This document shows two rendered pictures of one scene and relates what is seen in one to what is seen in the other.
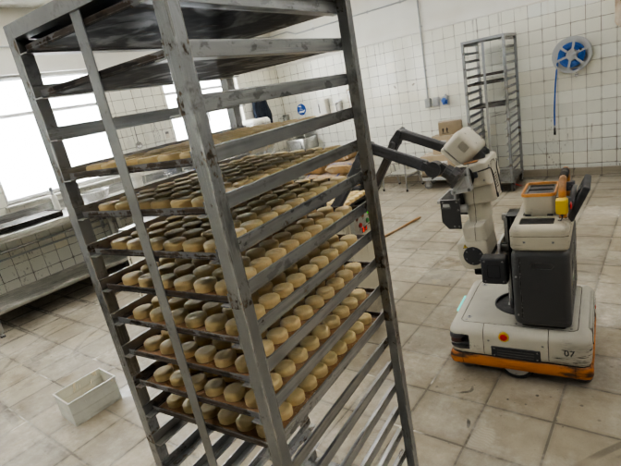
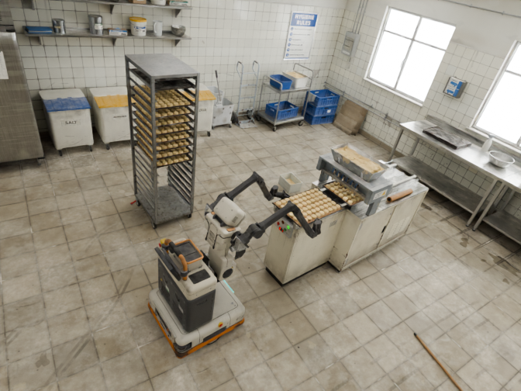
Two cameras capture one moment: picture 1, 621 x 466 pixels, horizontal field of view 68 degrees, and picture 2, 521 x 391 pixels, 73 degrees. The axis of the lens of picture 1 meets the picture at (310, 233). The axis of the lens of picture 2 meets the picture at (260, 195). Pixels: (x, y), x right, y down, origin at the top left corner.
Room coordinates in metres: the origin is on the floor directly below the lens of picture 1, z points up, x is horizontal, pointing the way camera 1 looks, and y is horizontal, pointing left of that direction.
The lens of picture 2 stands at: (3.02, -2.93, 2.87)
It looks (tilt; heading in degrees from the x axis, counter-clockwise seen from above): 35 degrees down; 102
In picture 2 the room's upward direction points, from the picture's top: 10 degrees clockwise
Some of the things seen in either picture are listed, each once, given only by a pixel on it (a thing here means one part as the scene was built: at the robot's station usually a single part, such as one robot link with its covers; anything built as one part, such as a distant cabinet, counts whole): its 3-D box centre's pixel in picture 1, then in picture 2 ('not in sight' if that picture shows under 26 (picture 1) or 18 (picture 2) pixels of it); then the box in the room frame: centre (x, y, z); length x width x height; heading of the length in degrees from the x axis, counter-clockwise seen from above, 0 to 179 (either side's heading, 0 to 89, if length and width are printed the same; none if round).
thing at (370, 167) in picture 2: not in sight; (357, 160); (3.25, 0.38, 1.28); 0.54 x 0.27 x 0.06; 145
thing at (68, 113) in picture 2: not in sight; (68, 122); (-0.79, 0.90, 0.38); 0.64 x 0.54 x 0.77; 142
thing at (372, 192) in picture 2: not in sight; (350, 182); (3.25, 0.39, 1.01); 0.72 x 0.33 x 0.34; 145
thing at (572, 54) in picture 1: (571, 86); not in sight; (5.49, -3.36, 1.10); 0.41 x 0.17 x 1.10; 50
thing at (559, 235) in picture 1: (538, 251); (189, 279); (2.19, -1.14, 0.59); 0.55 x 0.34 x 0.83; 146
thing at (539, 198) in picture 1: (541, 198); (188, 255); (2.18, -1.16, 0.87); 0.23 x 0.15 x 0.11; 146
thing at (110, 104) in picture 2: not in sight; (115, 118); (-0.37, 1.40, 0.38); 0.64 x 0.54 x 0.77; 141
